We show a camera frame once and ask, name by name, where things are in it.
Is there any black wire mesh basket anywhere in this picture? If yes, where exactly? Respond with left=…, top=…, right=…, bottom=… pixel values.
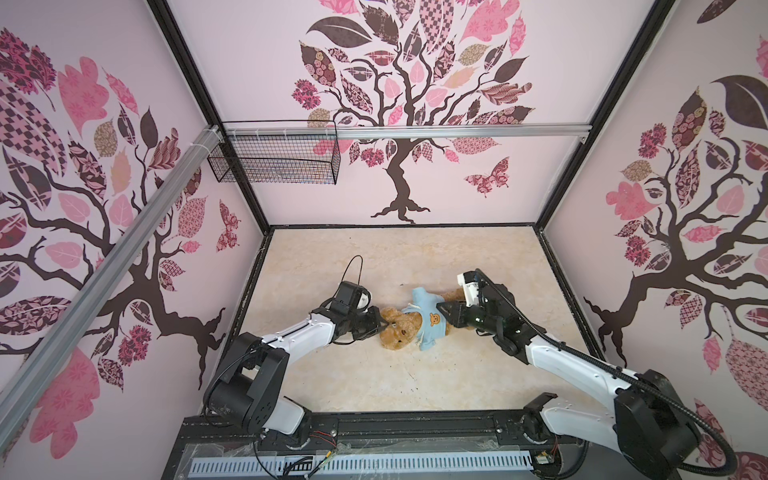
left=208, top=120, right=341, bottom=185

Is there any white vented cable duct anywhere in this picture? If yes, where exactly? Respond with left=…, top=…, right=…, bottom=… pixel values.
left=185, top=451, right=533, bottom=479

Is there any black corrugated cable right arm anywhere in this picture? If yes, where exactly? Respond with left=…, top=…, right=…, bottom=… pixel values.
left=473, top=268, right=739, bottom=478

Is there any aluminium rail wall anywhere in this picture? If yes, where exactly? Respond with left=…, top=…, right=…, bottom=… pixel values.
left=1, top=125, right=223, bottom=448
left=224, top=122, right=592, bottom=140

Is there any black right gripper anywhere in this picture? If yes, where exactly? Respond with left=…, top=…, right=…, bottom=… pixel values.
left=435, top=297, right=500, bottom=337

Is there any aluminium rail back wall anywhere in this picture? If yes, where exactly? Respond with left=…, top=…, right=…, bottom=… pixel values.
left=224, top=122, right=592, bottom=140

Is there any aluminium rail left wall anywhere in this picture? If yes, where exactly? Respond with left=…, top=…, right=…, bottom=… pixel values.
left=1, top=125, right=223, bottom=448

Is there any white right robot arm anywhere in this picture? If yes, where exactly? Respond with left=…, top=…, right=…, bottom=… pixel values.
left=437, top=281, right=701, bottom=479

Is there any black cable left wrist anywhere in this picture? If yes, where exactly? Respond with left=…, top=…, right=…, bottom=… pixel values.
left=341, top=254, right=366, bottom=286

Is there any black table edge rail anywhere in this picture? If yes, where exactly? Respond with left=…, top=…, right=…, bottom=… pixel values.
left=161, top=409, right=679, bottom=480

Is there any tan plush teddy bear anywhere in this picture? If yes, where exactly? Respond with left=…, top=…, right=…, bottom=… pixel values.
left=379, top=289, right=464, bottom=350

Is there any light blue fleece hoodie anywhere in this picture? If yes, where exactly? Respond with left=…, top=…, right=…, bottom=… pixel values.
left=403, top=287, right=448, bottom=351

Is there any black left corner frame post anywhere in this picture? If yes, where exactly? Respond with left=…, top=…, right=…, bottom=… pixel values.
left=147, top=0, right=272, bottom=236

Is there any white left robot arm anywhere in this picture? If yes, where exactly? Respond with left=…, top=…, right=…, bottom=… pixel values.
left=203, top=281, right=388, bottom=436

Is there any black corner frame post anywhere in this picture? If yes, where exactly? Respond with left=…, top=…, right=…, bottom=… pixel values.
left=147, top=0, right=272, bottom=236
left=534, top=0, right=678, bottom=233

